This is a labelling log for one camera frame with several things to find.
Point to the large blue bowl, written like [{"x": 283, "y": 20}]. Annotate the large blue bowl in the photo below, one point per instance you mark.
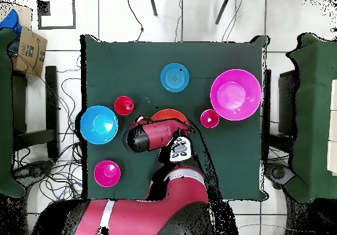
[{"x": 99, "y": 124}]

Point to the red cup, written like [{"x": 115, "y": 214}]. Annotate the red cup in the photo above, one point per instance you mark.
[
  {"x": 122, "y": 106},
  {"x": 209, "y": 119}
]

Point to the blue bag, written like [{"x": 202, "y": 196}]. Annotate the blue bag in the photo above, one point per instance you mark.
[{"x": 10, "y": 21}]

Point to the white box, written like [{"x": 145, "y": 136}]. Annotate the white box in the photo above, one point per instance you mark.
[{"x": 333, "y": 114}]

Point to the dark green tablecloth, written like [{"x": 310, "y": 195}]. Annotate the dark green tablecloth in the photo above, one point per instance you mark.
[{"x": 118, "y": 61}]

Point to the medium blue bowl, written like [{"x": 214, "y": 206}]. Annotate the medium blue bowl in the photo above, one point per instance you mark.
[{"x": 174, "y": 77}]

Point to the small red bowl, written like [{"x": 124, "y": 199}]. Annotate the small red bowl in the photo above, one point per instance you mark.
[{"x": 106, "y": 174}]

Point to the large pink bowl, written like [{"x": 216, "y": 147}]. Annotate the large pink bowl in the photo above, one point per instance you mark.
[{"x": 235, "y": 94}]

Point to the green cloth covered table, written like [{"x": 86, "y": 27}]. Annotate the green cloth covered table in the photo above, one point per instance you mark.
[
  {"x": 5, "y": 114},
  {"x": 313, "y": 114}
]

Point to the plain cardboard box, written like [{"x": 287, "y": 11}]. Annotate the plain cardboard box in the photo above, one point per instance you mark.
[{"x": 25, "y": 15}]

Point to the black pedestal foot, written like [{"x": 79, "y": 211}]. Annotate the black pedestal foot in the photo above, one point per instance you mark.
[
  {"x": 279, "y": 173},
  {"x": 31, "y": 170}
]

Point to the black metal stand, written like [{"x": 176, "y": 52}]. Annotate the black metal stand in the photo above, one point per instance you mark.
[
  {"x": 51, "y": 100},
  {"x": 287, "y": 100}
]

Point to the printed cardboard box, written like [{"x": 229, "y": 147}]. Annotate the printed cardboard box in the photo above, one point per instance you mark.
[{"x": 29, "y": 50}]

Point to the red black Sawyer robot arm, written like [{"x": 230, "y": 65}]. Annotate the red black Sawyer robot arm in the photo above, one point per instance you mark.
[{"x": 158, "y": 206}]

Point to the orange bowl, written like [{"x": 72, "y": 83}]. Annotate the orange bowl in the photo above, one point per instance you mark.
[{"x": 168, "y": 115}]

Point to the grey chair leg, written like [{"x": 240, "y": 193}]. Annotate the grey chair leg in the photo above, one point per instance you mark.
[
  {"x": 222, "y": 11},
  {"x": 154, "y": 7}
]

